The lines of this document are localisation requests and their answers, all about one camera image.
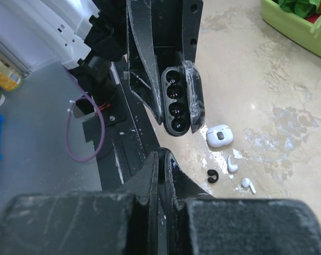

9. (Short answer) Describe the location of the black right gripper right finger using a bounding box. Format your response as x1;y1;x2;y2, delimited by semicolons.
163;151;321;254

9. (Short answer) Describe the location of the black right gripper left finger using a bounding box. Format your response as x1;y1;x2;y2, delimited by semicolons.
0;152;159;254

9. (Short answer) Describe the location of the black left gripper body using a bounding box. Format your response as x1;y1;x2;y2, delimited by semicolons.
126;1;203;106

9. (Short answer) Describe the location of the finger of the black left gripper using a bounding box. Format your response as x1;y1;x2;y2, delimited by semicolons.
182;60;205;133
127;1;164;125

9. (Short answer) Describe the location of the black earbud charging case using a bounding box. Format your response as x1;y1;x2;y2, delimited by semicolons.
161;66;190;137

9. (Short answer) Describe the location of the black clip earbud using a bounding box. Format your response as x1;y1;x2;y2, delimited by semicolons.
207;169;219;184

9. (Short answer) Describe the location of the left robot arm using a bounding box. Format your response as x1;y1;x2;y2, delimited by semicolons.
0;1;205;137

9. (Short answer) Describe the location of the white earbud charging case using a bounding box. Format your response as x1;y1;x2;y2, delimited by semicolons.
206;125;233;148

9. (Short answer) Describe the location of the white earbud right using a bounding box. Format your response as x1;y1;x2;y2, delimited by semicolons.
241;177;256;194

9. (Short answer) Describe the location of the white earbud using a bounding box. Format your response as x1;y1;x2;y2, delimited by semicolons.
227;156;238;173
241;177;256;194

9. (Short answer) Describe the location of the white earbud left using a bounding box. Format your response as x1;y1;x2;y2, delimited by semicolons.
227;156;238;173

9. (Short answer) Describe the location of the green vegetable basket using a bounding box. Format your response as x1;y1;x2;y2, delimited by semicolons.
261;1;321;58

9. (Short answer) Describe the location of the green leafy bok choy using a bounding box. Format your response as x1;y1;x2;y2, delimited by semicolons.
274;0;321;19

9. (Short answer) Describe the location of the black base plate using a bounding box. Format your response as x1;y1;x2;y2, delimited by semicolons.
86;59;160;191

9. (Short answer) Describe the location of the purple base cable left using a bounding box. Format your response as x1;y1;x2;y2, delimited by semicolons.
65;71;106;163

